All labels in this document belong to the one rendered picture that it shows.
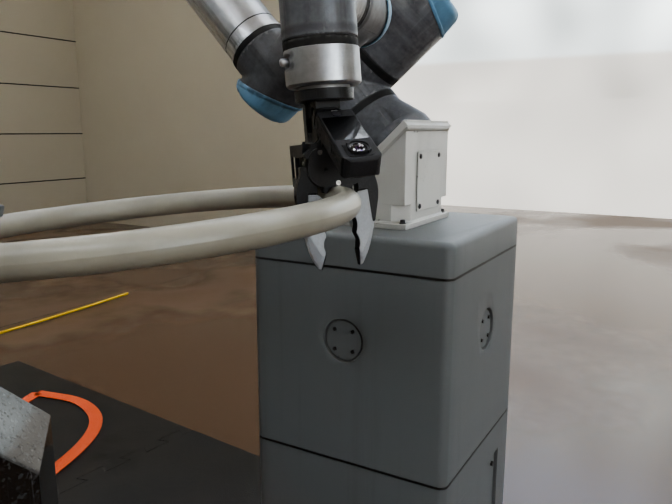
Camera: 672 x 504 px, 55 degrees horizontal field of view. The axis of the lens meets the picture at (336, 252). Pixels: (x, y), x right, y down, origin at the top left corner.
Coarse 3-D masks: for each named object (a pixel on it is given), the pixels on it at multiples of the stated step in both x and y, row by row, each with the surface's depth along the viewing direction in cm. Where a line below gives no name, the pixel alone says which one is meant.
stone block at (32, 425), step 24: (0, 408) 91; (24, 408) 96; (0, 432) 88; (24, 432) 93; (48, 432) 98; (0, 456) 86; (24, 456) 90; (48, 456) 97; (0, 480) 86; (24, 480) 89; (48, 480) 97
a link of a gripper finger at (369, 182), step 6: (366, 180) 77; (372, 180) 78; (354, 186) 78; (360, 186) 77; (366, 186) 77; (372, 186) 78; (372, 192) 78; (372, 198) 78; (372, 204) 78; (372, 210) 78; (372, 216) 78
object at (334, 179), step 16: (304, 96) 74; (320, 96) 74; (336, 96) 74; (352, 96) 76; (304, 112) 79; (304, 128) 80; (304, 144) 76; (320, 144) 75; (304, 160) 76; (320, 160) 75; (320, 176) 75; (336, 176) 76
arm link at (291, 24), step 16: (288, 0) 72; (304, 0) 71; (320, 0) 71; (336, 0) 72; (352, 0) 73; (288, 16) 73; (304, 16) 72; (320, 16) 71; (336, 16) 72; (352, 16) 73; (288, 32) 73; (304, 32) 72; (320, 32) 72; (336, 32) 72; (352, 32) 74; (288, 48) 74
